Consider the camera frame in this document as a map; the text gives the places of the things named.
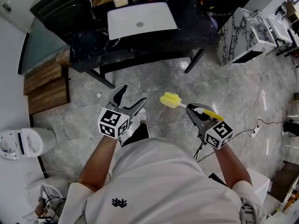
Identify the white hexagonal floor fitting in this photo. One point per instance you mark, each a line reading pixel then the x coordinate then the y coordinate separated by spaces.
pixel 184 65

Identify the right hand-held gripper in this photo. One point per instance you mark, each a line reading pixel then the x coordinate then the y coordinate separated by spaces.
pixel 217 134

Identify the white power strip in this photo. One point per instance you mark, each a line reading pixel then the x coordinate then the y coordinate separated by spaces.
pixel 255 132

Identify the person's white shirt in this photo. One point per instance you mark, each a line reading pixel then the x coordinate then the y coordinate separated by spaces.
pixel 158 183

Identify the white toilet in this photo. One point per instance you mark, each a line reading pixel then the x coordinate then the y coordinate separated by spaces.
pixel 35 141

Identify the white box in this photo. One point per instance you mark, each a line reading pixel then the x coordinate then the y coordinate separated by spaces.
pixel 260 185

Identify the black screen device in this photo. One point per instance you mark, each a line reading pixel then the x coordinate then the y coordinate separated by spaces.
pixel 216 178

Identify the white appliance with open lid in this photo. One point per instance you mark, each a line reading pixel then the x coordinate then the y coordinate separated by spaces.
pixel 51 188

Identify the frosted glass panel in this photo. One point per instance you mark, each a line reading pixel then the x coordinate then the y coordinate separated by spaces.
pixel 42 45

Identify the blue plate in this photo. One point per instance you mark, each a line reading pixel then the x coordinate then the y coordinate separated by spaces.
pixel 214 22

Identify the white charger plug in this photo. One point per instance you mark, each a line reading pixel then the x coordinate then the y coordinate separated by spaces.
pixel 99 95

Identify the person's right forearm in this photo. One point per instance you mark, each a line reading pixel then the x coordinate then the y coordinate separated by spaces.
pixel 230 167

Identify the yellow sponge bottle brush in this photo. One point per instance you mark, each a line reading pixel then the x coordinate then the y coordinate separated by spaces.
pixel 170 100

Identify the white marble veined cabinet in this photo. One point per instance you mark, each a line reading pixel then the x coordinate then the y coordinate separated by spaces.
pixel 238 36

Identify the wooden steps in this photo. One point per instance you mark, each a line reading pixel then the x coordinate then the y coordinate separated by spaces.
pixel 46 87

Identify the black marble counter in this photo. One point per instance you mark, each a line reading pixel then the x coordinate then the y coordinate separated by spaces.
pixel 88 48

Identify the person's left forearm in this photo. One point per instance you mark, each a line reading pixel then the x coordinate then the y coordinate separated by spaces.
pixel 98 164

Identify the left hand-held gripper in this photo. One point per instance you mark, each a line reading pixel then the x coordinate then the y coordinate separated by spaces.
pixel 109 122

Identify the white rectangular sink basin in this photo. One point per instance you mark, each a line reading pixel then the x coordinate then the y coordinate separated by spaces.
pixel 140 15

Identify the person's white shoe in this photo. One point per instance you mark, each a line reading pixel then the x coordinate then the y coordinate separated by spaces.
pixel 142 115

